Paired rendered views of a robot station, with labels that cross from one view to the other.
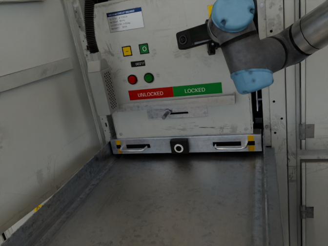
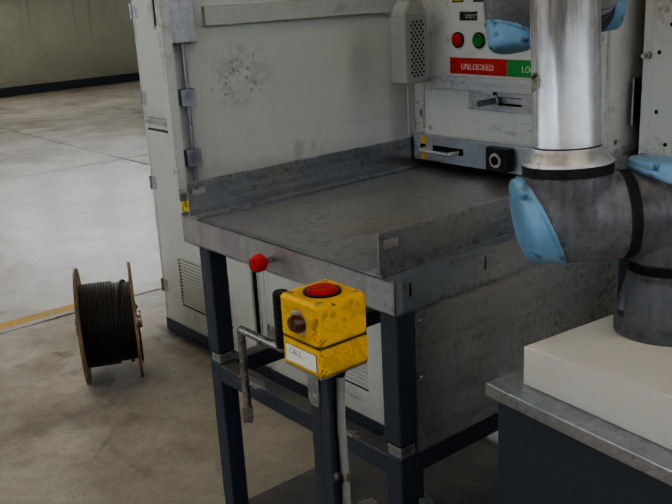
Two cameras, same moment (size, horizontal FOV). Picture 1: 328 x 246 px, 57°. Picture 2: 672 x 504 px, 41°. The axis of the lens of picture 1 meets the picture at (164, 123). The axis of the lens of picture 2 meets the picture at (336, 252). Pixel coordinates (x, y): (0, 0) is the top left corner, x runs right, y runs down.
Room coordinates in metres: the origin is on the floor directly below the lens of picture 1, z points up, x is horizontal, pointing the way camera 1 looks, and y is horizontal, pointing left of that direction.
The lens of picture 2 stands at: (-0.83, -0.70, 1.28)
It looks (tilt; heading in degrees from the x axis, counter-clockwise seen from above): 17 degrees down; 31
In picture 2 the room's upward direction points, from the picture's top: 3 degrees counter-clockwise
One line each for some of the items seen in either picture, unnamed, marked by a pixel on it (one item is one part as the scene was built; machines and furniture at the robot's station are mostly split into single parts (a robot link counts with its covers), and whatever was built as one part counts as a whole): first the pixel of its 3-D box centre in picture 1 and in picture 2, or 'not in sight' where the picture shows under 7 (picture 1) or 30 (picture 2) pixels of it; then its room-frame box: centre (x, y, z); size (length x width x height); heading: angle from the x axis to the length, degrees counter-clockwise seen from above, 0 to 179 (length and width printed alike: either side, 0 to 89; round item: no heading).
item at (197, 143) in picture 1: (181, 142); (510, 156); (0.98, -0.05, 0.89); 0.54 x 0.05 x 0.06; 70
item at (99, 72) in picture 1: (103, 86); (410, 41); (0.97, 0.17, 1.14); 0.08 x 0.05 x 0.17; 160
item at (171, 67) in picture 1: (170, 72); (505, 36); (0.96, -0.05, 1.15); 0.48 x 0.01 x 0.48; 70
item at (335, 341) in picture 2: not in sight; (324, 327); (0.07, -0.13, 0.85); 0.08 x 0.08 x 0.10; 70
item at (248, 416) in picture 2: not in sight; (264, 360); (0.37, 0.19, 0.63); 0.17 x 0.03 x 0.30; 70
